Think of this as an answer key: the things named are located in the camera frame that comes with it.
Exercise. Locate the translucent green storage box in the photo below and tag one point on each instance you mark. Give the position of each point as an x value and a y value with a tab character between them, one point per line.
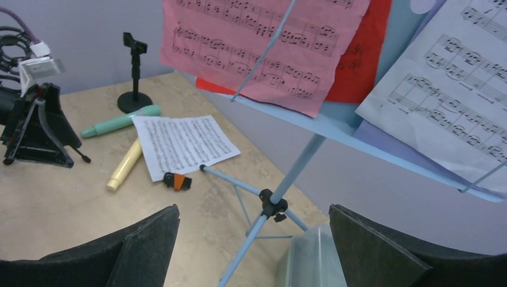
311	260

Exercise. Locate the black round-base mic stand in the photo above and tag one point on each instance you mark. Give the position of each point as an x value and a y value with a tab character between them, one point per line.
133	100

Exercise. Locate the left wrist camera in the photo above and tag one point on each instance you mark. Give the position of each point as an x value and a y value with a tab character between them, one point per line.
41	65

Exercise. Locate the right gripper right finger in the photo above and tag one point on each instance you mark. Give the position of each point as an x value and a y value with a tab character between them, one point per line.
372	254

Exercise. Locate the white sheet music page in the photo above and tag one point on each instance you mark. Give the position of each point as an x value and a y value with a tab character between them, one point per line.
181	145
445	96

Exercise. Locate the beige condenser microphone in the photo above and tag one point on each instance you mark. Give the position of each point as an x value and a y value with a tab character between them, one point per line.
125	166

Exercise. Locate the blue music stand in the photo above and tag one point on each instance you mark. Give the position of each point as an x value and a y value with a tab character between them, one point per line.
338	122

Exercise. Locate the black tripod mic stand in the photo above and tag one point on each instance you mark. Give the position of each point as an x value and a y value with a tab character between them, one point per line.
15	44

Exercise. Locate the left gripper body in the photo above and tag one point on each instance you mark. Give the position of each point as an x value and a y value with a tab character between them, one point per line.
21	116

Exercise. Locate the pink sheet music page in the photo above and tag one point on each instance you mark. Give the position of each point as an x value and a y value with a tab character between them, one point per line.
279	52

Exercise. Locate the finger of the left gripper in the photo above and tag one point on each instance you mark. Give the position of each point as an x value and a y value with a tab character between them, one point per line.
58	134

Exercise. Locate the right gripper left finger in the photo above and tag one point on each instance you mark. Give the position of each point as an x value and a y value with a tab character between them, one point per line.
137	255

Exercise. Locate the red paper sheet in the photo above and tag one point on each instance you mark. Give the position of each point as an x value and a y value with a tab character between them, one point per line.
356	70

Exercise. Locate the lavender sheet music page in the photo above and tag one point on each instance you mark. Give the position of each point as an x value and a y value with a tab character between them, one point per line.
403	26

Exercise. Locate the teal toy microphone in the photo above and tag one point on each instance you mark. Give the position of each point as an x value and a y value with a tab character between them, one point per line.
119	122

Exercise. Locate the orange black hex key set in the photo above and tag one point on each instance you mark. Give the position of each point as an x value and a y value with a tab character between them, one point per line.
177	181

